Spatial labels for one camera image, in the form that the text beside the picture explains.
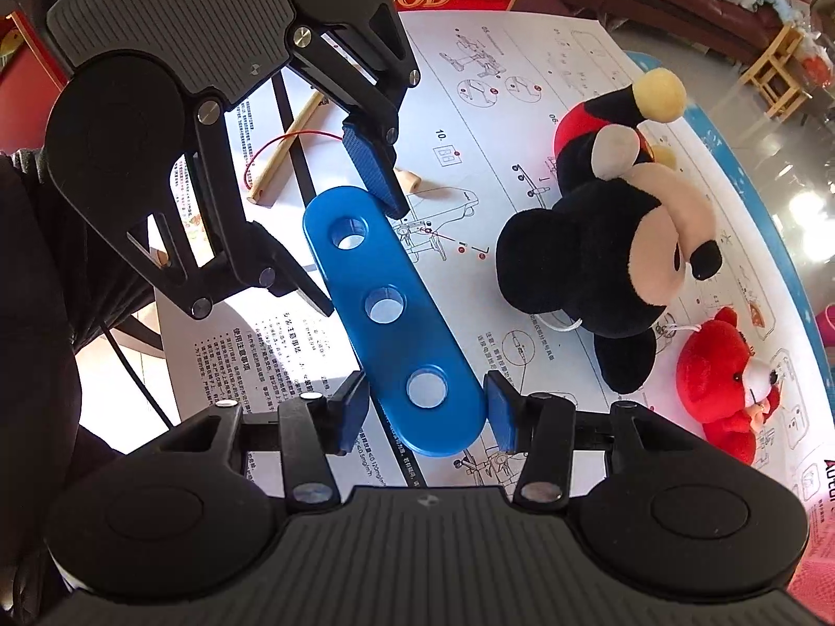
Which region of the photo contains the blue plate with three holes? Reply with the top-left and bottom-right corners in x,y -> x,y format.
302,186 -> 489,459

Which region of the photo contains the person's left forearm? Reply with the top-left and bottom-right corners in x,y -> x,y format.
0,150 -> 167,626

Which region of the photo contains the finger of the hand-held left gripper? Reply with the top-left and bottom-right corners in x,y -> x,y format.
85,101 -> 335,322
287,3 -> 422,220

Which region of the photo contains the wooden stool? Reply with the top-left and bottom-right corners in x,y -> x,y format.
740,22 -> 818,122

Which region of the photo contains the red bear plush toy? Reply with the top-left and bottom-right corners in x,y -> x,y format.
675,306 -> 784,467

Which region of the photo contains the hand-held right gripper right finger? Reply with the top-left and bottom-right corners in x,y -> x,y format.
484,370 -> 693,513

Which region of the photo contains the pink plastic toy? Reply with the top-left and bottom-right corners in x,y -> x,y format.
791,522 -> 835,626

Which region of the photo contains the black mouse plush toy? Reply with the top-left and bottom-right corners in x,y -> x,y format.
496,67 -> 719,395

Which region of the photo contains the red string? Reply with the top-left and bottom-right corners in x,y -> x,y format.
244,134 -> 344,187

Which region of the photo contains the white instruction sheet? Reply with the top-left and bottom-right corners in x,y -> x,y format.
153,9 -> 835,493

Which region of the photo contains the wooden stick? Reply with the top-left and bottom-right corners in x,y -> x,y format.
246,90 -> 325,210

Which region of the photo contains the dark red leather sofa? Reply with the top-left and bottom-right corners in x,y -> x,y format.
531,0 -> 787,67

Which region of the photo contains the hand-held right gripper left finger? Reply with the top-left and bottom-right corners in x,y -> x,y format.
153,371 -> 369,513

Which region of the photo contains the black cable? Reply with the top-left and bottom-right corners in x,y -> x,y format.
104,329 -> 174,428

